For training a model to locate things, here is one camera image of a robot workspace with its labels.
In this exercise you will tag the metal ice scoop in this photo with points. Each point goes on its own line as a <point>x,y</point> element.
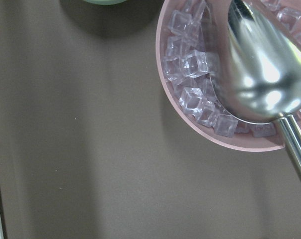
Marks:
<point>259,79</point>

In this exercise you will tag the pink bowl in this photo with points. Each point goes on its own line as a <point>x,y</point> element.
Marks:
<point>240,141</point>

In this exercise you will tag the light green bowl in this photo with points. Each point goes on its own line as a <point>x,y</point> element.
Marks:
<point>105,2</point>

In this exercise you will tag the clear ice cube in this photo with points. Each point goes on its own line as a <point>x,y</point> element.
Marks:
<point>178,22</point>
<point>225,125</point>
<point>190,100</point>
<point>194,64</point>

